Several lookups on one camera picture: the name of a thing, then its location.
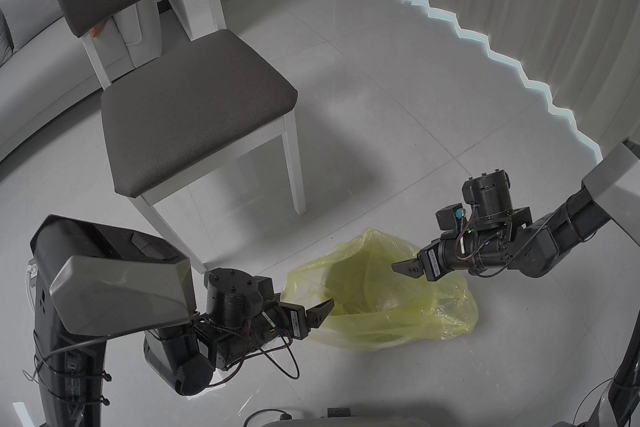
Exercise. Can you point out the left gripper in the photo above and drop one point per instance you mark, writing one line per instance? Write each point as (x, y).
(287, 321)

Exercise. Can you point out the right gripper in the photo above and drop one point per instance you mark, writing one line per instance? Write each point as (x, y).
(452, 257)

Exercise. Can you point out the yellow plastic bag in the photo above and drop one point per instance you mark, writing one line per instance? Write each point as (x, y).
(400, 315)

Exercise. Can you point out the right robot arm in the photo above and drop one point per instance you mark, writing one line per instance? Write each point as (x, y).
(565, 225)

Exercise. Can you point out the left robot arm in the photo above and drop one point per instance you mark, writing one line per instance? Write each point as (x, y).
(115, 285)

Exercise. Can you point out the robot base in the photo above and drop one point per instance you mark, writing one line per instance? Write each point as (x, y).
(320, 423)

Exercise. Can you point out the grey padded white chair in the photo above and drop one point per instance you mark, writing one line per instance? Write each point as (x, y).
(200, 109)

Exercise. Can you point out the pale grey sofa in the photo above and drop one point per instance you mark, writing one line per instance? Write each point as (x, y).
(45, 79)

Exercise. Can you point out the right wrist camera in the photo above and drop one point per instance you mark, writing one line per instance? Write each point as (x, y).
(449, 217)

